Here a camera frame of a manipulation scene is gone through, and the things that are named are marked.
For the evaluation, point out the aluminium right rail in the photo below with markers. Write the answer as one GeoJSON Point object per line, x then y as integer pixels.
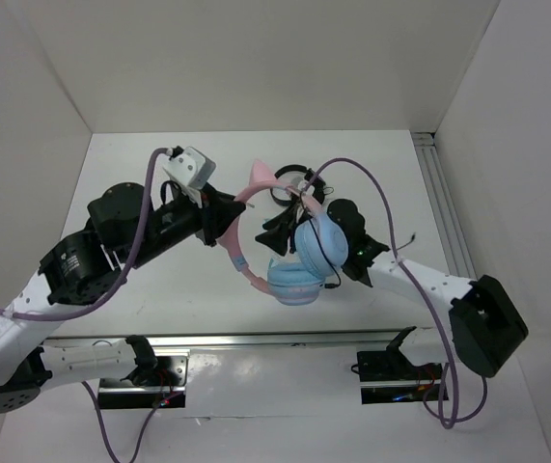
{"type": "Point", "coordinates": [443, 207]}

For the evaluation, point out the aluminium rail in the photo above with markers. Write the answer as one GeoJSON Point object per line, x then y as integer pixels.
{"type": "Point", "coordinates": [275, 341]}
{"type": "Point", "coordinates": [443, 207]}

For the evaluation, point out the aluminium front rail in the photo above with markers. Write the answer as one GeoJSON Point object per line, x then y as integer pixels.
{"type": "Point", "coordinates": [275, 341]}

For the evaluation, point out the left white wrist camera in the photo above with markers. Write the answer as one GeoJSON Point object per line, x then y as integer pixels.
{"type": "Point", "coordinates": [190, 170]}

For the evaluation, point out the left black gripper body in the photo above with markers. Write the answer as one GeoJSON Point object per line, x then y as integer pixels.
{"type": "Point", "coordinates": [176, 220]}

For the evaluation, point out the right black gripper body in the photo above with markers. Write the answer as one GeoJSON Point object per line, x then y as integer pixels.
{"type": "Point", "coordinates": [302, 216]}

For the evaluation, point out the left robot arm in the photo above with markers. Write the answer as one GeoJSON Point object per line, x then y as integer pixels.
{"type": "Point", "coordinates": [81, 273]}

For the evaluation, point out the pink blue cat-ear headphones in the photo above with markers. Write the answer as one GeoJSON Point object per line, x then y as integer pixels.
{"type": "Point", "coordinates": [295, 279]}

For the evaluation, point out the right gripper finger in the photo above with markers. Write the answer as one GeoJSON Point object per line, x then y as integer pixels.
{"type": "Point", "coordinates": [277, 240]}
{"type": "Point", "coordinates": [286, 219]}

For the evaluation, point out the black headphones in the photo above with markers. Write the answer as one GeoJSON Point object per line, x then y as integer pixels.
{"type": "Point", "coordinates": [299, 176]}

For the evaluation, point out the white front cover plate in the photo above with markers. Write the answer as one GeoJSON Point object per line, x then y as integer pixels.
{"type": "Point", "coordinates": [278, 381]}

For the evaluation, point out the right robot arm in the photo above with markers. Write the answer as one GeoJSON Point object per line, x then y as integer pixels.
{"type": "Point", "coordinates": [475, 321]}

